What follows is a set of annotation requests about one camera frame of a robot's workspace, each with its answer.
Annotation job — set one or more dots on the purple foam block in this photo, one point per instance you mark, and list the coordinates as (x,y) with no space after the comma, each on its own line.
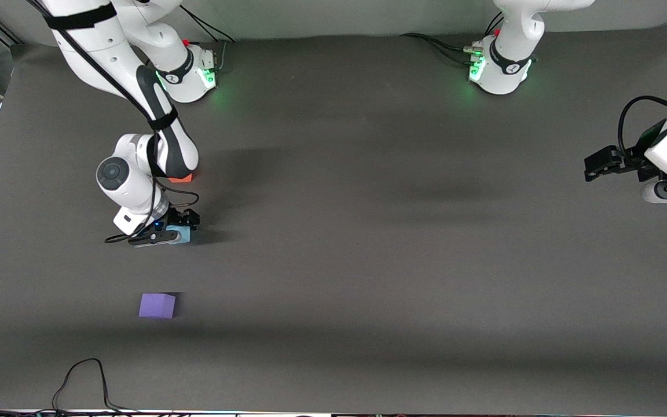
(157,306)

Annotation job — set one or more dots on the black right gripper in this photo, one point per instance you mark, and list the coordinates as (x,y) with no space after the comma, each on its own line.
(183,219)

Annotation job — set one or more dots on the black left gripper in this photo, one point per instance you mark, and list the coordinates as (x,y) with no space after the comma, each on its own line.
(634,157)

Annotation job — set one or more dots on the dark grey table mat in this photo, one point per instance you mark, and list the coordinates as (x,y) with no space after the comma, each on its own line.
(368,289)

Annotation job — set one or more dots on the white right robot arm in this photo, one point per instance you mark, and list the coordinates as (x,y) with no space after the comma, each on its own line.
(131,185)

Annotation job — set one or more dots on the light blue foam block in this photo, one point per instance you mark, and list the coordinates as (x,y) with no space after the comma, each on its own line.
(184,236)

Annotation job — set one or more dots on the orange foam block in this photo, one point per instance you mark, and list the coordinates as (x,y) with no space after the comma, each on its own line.
(182,179)

